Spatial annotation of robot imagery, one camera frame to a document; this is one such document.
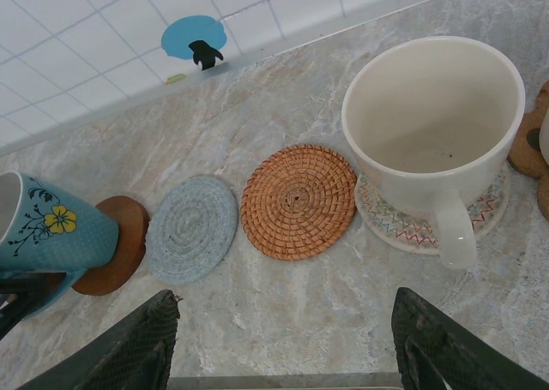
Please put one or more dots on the paw shaped cork coaster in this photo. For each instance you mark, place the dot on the paw shaped cork coaster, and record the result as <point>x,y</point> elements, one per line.
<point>525,150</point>

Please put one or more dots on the cream ceramic cup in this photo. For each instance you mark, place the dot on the cream ceramic cup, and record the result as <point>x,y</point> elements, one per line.
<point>429,107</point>

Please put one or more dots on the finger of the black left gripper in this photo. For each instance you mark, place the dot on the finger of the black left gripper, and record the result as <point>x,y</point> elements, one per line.
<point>25,291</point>

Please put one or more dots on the blue woven round coaster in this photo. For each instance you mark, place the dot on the blue woven round coaster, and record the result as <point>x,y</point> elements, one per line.
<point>193,231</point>

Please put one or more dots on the brown round wooden coaster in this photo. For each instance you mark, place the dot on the brown round wooden coaster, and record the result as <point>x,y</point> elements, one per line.
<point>124,235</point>

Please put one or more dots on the metal tray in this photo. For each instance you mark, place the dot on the metal tray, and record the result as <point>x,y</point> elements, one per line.
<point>279,385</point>

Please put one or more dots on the teal flower print cup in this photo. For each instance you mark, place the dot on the teal flower print cup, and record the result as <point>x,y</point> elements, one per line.
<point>64,244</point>

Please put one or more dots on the penguin on blue circle sticker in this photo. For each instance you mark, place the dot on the penguin on blue circle sticker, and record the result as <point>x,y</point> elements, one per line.
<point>184,38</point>

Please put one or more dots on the round rattan coaster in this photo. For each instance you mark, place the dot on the round rattan coaster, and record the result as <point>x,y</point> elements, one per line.
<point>296,201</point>

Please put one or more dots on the small yellow tape label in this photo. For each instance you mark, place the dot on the small yellow tape label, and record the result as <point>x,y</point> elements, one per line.
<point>176,79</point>

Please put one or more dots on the white zigzag stitched coaster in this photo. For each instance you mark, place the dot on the white zigzag stitched coaster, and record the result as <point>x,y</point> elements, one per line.
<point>386,225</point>

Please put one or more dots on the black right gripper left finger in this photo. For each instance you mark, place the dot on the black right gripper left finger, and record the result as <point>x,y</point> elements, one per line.
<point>128,355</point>

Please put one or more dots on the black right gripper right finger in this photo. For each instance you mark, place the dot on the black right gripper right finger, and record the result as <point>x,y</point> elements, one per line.
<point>437,355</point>

